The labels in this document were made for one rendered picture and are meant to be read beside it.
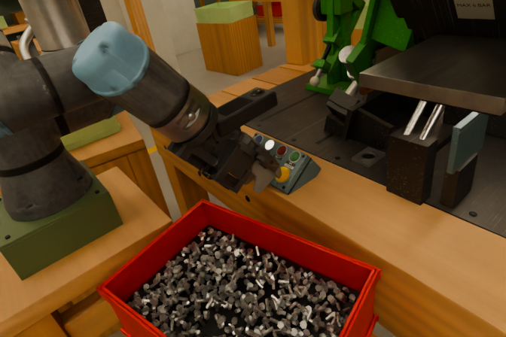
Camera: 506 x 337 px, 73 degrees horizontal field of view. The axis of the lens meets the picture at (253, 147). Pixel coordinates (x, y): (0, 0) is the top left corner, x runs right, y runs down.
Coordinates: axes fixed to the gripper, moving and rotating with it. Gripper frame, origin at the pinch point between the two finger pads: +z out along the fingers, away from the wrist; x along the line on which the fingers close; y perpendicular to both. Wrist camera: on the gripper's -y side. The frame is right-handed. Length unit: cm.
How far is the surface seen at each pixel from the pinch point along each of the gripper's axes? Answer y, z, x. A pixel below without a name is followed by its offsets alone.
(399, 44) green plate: -28.5, -0.3, 8.1
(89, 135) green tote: 20, 2, -83
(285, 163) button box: -2.0, 2.3, -1.2
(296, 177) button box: -0.7, 3.0, 2.2
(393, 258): 2.8, 3.7, 22.6
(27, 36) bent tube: 3, -26, -113
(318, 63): -33.9, 18.2, -24.3
